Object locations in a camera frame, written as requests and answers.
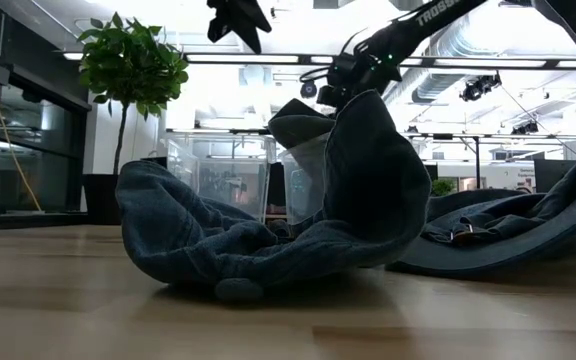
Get navy blue cap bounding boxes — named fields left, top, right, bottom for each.
left=266, top=97, right=338, bottom=150

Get black ceiling dome camera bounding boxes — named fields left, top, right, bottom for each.
left=299, top=79, right=319, bottom=100

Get yellow cable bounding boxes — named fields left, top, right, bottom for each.
left=0, top=0, right=44, bottom=212

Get dark computer monitor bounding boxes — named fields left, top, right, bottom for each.
left=534, top=158, right=576, bottom=194

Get potted green plant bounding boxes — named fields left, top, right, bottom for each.
left=76, top=12, right=190, bottom=227

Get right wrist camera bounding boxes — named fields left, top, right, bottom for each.
left=316, top=83, right=342, bottom=109

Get silver ceiling air duct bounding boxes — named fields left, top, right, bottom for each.
left=367, top=19, right=576, bottom=106

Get ceiling light bar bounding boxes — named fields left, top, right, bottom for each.
left=183, top=51, right=576, bottom=70

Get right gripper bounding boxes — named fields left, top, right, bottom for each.
left=325, top=47, right=403, bottom=109

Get small green background plant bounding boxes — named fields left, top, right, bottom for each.
left=430, top=178, right=457, bottom=197

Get black metal rack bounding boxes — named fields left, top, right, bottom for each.
left=406, top=132, right=483, bottom=177

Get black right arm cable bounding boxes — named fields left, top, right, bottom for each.
left=299, top=65, right=330, bottom=85

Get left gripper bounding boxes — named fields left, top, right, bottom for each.
left=207, top=0, right=273, bottom=55

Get black ceiling spotlight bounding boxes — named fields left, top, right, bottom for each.
left=459, top=73, right=503, bottom=103
left=511, top=121, right=540, bottom=136

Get dark blue denim cap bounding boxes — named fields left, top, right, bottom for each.
left=115, top=89, right=433, bottom=302

